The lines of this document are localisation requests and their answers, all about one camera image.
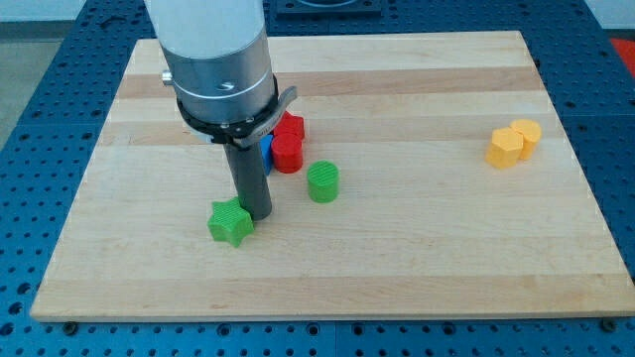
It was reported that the red cylinder block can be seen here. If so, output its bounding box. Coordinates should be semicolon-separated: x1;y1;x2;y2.
271;133;304;174

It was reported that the green cylinder block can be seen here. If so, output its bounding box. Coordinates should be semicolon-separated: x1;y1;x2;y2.
307;161;339;203

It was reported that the yellow hexagon block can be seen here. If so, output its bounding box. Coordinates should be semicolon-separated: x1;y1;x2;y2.
485;127;524;169

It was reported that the wooden board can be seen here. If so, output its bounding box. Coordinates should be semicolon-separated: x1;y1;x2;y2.
31;31;634;322

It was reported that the yellow cylinder block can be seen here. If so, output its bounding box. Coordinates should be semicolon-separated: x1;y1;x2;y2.
510;119;542;161

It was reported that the blue block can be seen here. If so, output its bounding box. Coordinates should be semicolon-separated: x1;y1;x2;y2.
260;134;274;176

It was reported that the green star block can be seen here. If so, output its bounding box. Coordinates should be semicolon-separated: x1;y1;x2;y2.
206;197;254;248

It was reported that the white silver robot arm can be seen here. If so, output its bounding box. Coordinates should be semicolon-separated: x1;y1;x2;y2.
145;0;297;148

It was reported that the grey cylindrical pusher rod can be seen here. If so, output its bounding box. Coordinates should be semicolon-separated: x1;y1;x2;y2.
224;144;272;221

